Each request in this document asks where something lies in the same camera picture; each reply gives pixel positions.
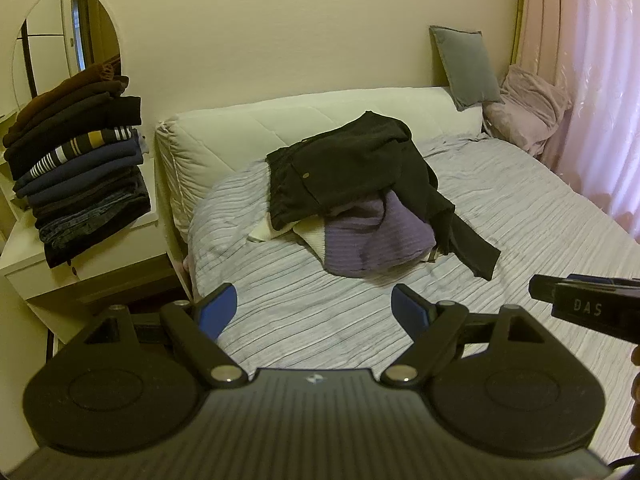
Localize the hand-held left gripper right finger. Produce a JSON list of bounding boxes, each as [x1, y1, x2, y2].
[[380, 284, 566, 387]]

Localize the oval wall mirror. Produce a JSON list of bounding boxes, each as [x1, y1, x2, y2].
[[11, 0, 123, 111]]

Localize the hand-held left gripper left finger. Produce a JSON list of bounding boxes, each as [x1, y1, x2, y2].
[[65, 284, 247, 387]]

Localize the purple knit sweater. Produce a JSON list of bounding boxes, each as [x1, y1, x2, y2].
[[324, 192, 436, 277]]

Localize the person's right hand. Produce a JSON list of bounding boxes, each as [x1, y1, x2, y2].
[[630, 345, 640, 456]]

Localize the pink curtain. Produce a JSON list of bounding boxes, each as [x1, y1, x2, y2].
[[515, 0, 640, 246]]

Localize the white dresser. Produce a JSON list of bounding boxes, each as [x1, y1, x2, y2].
[[0, 110, 191, 348]]

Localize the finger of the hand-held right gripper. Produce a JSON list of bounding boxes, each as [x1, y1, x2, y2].
[[529, 273, 640, 306]]

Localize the black pants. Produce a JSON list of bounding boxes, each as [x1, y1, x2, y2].
[[265, 111, 502, 282]]

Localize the bed with striped cover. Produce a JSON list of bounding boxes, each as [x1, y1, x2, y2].
[[187, 132, 640, 461]]

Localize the pink crumpled pillow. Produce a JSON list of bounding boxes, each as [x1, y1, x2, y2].
[[482, 64, 573, 156]]

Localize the cream knit garment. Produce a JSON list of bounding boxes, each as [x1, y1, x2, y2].
[[247, 212, 331, 261]]

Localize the stack of folded clothes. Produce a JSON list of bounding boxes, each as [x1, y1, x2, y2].
[[2, 62, 152, 269]]

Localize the grey pillow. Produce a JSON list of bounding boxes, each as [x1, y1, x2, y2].
[[429, 25, 505, 112]]

